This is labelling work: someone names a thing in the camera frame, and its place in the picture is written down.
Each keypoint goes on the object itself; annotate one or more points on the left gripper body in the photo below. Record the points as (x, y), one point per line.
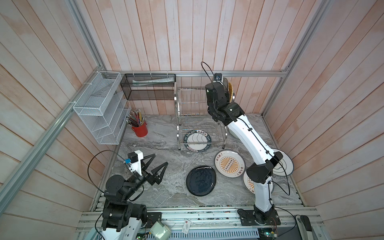
(137, 180)

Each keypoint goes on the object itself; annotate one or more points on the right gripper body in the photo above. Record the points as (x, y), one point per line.
(226, 98)

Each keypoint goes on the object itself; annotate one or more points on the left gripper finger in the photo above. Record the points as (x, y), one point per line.
(146, 161)
(158, 173)

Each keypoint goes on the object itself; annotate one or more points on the yellow woven round tray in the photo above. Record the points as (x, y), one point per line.
(231, 92)

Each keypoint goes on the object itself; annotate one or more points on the steel dish rack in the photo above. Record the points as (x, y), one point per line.
(191, 112)

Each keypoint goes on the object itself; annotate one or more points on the black oval plate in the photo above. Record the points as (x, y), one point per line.
(201, 181)

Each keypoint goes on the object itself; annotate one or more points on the green rimmed white plate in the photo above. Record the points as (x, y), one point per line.
(197, 141)

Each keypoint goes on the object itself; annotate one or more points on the pale green flower plate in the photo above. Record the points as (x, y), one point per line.
(233, 134)

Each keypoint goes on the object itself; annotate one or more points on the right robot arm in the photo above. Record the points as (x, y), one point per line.
(265, 159)

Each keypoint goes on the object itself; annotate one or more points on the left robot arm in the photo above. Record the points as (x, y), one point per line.
(122, 219)

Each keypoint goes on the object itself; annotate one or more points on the red pencil cup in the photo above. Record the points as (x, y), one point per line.
(141, 131)

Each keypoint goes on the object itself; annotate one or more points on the pencils bundle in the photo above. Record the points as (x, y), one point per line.
(135, 118)

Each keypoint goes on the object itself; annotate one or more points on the white power adapter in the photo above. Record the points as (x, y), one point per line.
(160, 231)

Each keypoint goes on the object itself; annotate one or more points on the white tag label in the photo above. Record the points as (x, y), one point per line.
(186, 227)

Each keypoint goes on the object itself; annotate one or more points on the orange sunburst plate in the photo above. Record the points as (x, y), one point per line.
(230, 164)
(248, 183)

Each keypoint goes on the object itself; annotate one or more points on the white black-rimmed plate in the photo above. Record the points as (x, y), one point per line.
(285, 167)

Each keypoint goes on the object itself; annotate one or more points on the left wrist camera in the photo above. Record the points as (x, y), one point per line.
(133, 162)

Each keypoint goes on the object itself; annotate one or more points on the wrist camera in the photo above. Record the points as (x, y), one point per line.
(133, 162)
(218, 77)

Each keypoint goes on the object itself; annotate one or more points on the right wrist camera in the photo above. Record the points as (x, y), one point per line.
(218, 77)

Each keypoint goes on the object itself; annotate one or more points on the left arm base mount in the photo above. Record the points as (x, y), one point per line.
(152, 218)

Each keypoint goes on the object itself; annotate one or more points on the white mesh wall shelf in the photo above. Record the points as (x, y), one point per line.
(103, 109)

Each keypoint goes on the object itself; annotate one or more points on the black mesh wall basket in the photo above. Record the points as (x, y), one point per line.
(152, 87)

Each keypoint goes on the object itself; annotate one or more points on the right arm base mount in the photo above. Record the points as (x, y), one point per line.
(256, 217)

